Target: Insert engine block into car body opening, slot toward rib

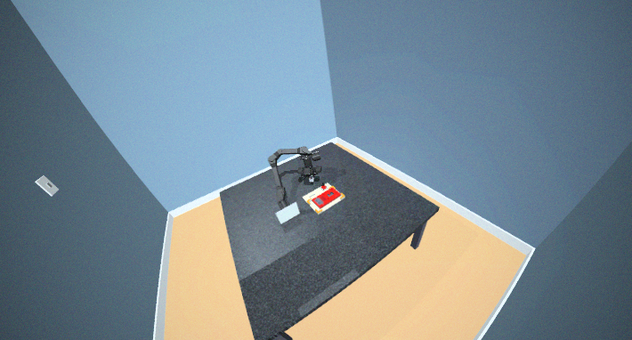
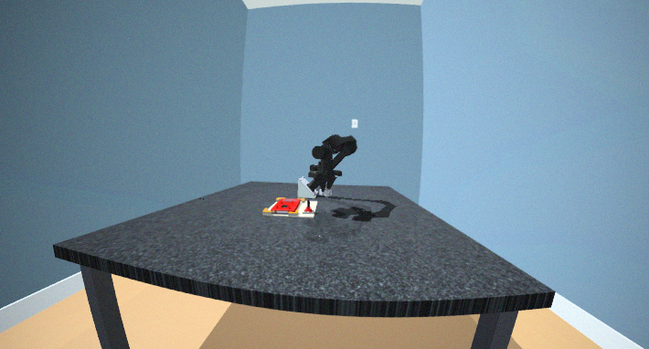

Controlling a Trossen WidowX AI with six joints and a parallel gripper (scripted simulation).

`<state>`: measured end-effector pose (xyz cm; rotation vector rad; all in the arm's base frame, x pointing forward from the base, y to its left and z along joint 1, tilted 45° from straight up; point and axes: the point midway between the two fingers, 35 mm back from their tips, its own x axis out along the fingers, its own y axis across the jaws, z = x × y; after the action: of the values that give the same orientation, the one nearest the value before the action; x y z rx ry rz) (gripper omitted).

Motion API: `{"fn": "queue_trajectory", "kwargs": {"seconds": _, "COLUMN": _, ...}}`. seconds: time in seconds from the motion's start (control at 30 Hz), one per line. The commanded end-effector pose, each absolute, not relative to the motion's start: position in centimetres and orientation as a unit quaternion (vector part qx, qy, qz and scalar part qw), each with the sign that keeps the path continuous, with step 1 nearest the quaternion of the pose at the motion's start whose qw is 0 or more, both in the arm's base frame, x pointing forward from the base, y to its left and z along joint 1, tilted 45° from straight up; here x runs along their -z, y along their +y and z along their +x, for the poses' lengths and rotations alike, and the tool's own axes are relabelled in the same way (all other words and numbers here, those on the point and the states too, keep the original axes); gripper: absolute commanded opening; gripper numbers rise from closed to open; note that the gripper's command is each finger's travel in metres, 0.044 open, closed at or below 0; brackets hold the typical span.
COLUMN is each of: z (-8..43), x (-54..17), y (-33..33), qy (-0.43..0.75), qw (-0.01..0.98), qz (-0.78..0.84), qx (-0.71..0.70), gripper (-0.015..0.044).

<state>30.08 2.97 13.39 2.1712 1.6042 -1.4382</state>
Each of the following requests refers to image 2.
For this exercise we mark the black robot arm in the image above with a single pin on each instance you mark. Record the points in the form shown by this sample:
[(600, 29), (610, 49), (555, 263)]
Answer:
[(345, 145)]

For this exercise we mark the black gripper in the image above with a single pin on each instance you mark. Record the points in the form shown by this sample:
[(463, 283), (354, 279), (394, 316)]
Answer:
[(325, 169)]

